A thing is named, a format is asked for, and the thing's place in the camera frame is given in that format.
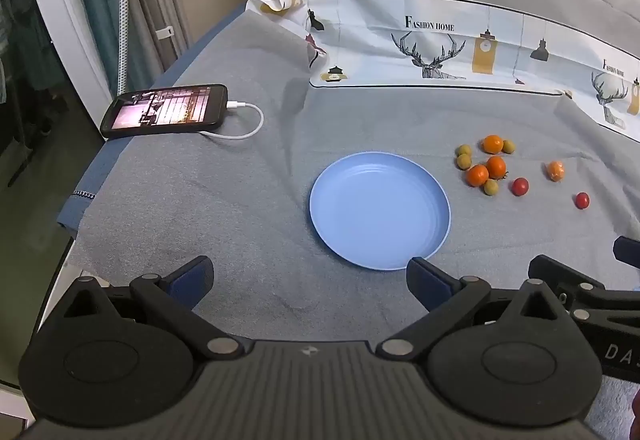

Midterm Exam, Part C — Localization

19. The grey bed sheet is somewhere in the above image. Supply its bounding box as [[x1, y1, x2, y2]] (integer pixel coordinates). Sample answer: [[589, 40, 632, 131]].
[[56, 0, 640, 351]]

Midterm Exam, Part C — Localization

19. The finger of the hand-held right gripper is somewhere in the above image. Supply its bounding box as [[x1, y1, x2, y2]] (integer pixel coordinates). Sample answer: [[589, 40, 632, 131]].
[[528, 255, 640, 317], [613, 236, 640, 267]]

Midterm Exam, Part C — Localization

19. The blue mattress cover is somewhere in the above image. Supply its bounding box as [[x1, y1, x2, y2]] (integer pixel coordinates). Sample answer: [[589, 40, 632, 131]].
[[56, 2, 251, 241]]

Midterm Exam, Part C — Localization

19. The black smartphone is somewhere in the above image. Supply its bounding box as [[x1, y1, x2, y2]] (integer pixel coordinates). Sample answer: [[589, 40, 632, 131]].
[[100, 84, 230, 139]]

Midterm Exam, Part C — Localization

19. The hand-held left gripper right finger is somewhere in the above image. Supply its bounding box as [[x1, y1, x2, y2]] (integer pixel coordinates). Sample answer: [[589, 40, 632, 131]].
[[375, 257, 574, 362]]

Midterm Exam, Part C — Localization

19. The white door frame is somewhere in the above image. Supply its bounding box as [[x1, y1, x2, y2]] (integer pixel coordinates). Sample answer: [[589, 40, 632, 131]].
[[15, 0, 115, 121]]

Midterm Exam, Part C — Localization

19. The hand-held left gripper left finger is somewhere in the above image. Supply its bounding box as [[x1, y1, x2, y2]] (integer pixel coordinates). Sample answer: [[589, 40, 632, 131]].
[[59, 256, 254, 362]]

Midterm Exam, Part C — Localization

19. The white charging cable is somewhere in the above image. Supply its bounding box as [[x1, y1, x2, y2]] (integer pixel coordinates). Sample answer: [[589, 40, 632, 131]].
[[200, 101, 265, 140]]

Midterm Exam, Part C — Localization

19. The blue plate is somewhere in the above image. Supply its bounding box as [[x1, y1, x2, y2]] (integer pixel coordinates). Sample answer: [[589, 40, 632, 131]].
[[308, 151, 452, 271]]

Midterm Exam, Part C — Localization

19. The white deer printed cloth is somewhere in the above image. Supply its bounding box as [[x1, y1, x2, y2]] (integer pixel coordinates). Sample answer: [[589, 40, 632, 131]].
[[234, 0, 640, 143]]

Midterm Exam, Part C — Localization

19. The black white braided hose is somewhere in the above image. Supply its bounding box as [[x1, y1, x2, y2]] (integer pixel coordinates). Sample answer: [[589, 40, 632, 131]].
[[109, 0, 135, 97]]

